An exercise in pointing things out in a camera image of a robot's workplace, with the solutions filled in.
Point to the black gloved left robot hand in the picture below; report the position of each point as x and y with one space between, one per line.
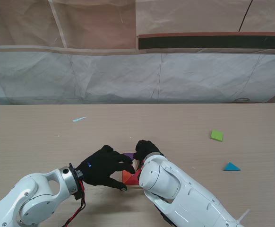
102 168

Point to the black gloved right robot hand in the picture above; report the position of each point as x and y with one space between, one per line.
147 149

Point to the purple tangram triangle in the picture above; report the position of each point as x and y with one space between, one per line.
128 155

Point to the natural wood tangram triangle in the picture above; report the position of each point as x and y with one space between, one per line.
136 166

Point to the orange tangram parallelogram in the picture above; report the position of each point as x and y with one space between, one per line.
130 177

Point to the square wooden tangram tray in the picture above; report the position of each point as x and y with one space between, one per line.
131 186

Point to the green tangram square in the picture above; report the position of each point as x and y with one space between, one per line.
216 135

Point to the blue small tangram triangle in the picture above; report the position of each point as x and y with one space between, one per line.
231 167

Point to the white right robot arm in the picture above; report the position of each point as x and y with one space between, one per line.
182 194

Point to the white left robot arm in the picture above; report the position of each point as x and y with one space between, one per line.
28 201

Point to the light blue tape scrap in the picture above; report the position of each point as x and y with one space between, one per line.
79 119

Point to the marble print backdrop sheet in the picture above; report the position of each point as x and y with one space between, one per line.
128 75

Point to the black strip with red edge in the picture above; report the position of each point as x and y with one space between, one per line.
210 42

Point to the beige paper backdrop sheet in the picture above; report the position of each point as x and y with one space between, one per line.
92 23

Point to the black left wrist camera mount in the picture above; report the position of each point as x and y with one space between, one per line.
79 195

